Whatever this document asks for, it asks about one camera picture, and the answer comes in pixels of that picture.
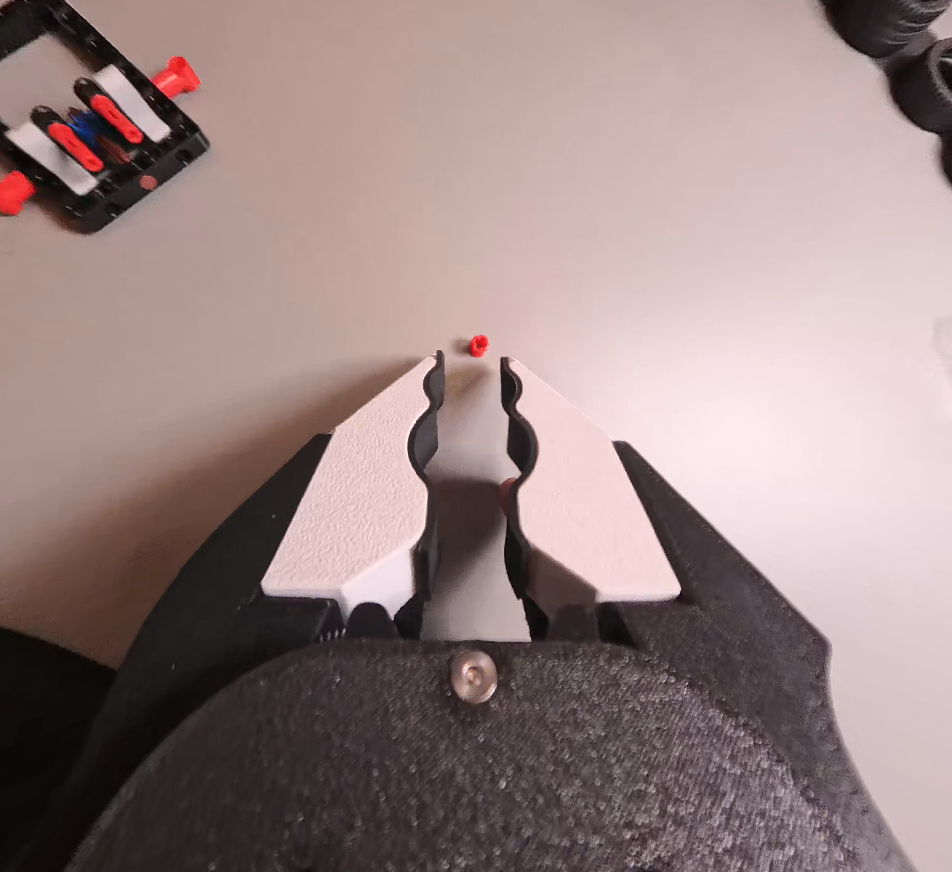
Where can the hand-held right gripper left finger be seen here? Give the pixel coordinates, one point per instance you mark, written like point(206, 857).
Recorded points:
point(349, 515)

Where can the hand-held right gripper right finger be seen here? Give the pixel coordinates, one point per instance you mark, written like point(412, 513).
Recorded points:
point(595, 515)

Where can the red lego pin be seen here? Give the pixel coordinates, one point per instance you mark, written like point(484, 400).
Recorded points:
point(479, 344)

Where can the black lego frame assembly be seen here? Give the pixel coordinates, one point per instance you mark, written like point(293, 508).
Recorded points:
point(178, 158)

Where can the blue lego gear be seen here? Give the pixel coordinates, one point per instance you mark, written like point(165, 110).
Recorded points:
point(85, 124)

